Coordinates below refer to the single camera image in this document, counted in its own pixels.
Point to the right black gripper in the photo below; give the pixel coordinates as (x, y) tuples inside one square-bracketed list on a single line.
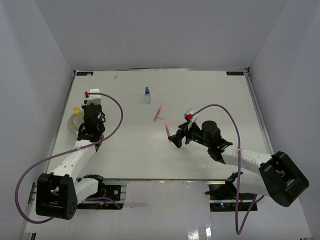
[(177, 138)]

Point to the pink red pen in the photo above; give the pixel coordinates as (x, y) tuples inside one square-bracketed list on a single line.
[(167, 132)]

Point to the orange pencil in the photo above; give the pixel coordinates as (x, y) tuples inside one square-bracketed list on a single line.
[(158, 113)]

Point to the green marker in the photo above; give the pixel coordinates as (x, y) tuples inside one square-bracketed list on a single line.
[(80, 112)]

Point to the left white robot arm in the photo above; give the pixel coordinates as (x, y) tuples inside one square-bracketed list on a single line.
[(58, 192)]

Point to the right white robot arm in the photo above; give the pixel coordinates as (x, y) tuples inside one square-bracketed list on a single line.
[(272, 175)]

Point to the small bottle blue cap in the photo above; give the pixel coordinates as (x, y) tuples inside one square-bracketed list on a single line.
[(147, 96)]

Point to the white divided round container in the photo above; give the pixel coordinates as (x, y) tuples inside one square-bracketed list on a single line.
[(74, 123)]

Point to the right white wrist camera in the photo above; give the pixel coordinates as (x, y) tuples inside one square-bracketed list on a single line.
[(190, 116)]

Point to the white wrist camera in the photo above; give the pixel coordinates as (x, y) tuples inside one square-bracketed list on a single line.
[(190, 116), (92, 96)]

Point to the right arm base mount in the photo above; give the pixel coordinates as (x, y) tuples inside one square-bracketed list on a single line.
[(222, 196)]

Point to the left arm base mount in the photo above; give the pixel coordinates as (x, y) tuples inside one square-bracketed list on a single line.
[(105, 192)]

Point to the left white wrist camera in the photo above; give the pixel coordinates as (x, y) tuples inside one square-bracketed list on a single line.
[(92, 96)]

